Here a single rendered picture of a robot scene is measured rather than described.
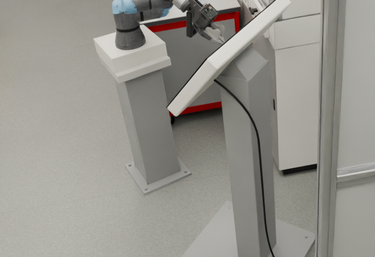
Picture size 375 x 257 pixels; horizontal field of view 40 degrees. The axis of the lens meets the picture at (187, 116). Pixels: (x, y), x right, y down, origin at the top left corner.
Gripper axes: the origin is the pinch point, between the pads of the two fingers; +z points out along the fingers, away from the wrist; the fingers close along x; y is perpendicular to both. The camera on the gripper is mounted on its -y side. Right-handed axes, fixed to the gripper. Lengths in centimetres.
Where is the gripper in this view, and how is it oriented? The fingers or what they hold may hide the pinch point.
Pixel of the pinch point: (221, 43)
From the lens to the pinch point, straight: 201.2
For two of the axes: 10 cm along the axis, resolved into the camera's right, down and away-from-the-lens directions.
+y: 4.3, -4.7, -7.7
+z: 7.1, 7.1, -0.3
